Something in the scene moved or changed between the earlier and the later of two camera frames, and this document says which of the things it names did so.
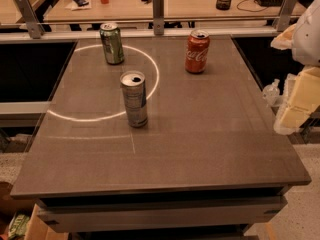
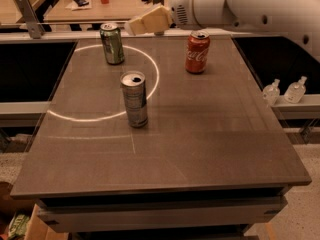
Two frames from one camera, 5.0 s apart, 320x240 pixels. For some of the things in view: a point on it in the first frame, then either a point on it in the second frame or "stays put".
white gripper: x=308 y=37 -> x=181 y=8
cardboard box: x=38 y=229 stays put
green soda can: x=112 y=43 stays put
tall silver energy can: x=133 y=83 stays put
